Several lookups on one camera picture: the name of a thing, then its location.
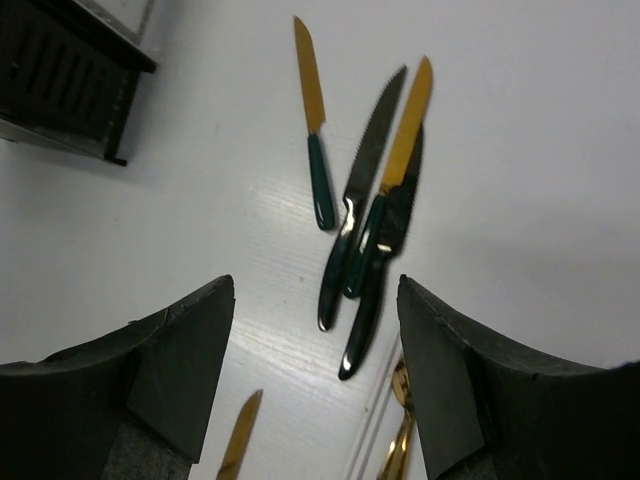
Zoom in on black knife lower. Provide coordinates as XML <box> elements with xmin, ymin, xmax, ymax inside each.
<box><xmin>338</xmin><ymin>127</ymin><xmax>424</xmax><ymax>381</ymax></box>

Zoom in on gold knife black handle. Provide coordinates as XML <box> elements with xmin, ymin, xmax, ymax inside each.
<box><xmin>344</xmin><ymin>55</ymin><xmax>433</xmax><ymax>299</ymax></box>

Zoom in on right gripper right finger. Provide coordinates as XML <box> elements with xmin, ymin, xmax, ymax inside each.
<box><xmin>397</xmin><ymin>276</ymin><xmax>639</xmax><ymax>479</ymax></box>

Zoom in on gold spoon green handle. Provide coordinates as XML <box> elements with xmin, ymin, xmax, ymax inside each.
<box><xmin>391</xmin><ymin>356</ymin><xmax>412</xmax><ymax>415</ymax></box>

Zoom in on black serrated knife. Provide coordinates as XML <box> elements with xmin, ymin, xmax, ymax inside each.
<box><xmin>317</xmin><ymin>66</ymin><xmax>407</xmax><ymax>332</ymax></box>

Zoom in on gold knife green handle far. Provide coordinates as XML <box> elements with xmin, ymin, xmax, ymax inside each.
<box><xmin>293</xmin><ymin>16</ymin><xmax>336</xmax><ymax>231</ymax></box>

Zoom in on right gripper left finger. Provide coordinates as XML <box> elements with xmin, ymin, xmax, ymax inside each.
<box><xmin>1</xmin><ymin>275</ymin><xmax>235</xmax><ymax>479</ymax></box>

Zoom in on black utensil caddy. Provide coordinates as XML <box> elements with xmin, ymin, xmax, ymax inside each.
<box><xmin>1</xmin><ymin>0</ymin><xmax>159</xmax><ymax>166</ymax></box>

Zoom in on clear glass straw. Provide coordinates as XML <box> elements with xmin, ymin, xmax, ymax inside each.
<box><xmin>342</xmin><ymin>335</ymin><xmax>401</xmax><ymax>480</ymax></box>

